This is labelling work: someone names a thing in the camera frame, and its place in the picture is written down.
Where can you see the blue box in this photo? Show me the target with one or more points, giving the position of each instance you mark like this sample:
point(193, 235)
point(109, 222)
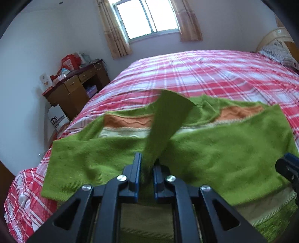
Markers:
point(91, 90)

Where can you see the cream and orange headboard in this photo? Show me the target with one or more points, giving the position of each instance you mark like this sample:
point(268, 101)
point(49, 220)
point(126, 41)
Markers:
point(268, 38)

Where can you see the bed with red plaid sheet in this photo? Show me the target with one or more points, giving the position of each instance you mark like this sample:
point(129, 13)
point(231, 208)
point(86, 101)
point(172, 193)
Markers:
point(191, 72)

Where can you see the white paper bag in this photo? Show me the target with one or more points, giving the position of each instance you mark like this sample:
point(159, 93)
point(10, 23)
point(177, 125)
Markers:
point(57, 118)

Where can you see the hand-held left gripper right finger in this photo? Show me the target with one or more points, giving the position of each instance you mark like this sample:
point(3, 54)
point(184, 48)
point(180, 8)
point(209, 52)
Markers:
point(157, 182)

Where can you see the green towel with orange stripe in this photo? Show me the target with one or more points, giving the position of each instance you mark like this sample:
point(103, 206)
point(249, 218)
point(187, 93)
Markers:
point(210, 151)

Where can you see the beige curtain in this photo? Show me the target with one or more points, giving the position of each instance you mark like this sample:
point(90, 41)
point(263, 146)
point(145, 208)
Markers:
point(114, 35)
point(190, 23)

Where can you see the brown wooden desk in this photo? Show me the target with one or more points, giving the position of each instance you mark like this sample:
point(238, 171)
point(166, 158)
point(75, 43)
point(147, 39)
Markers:
point(70, 88)

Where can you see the patterned pillow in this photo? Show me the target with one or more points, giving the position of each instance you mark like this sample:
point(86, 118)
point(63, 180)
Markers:
point(280, 55)

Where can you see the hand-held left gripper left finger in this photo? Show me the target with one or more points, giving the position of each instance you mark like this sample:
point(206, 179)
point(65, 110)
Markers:
point(137, 173)

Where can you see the window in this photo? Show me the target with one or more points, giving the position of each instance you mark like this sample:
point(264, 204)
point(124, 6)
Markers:
point(147, 16)

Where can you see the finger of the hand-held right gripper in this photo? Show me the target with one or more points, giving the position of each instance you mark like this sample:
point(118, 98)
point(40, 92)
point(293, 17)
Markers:
point(289, 168)

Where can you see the white picture card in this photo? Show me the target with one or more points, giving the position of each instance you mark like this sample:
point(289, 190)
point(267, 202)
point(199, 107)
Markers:
point(45, 82)

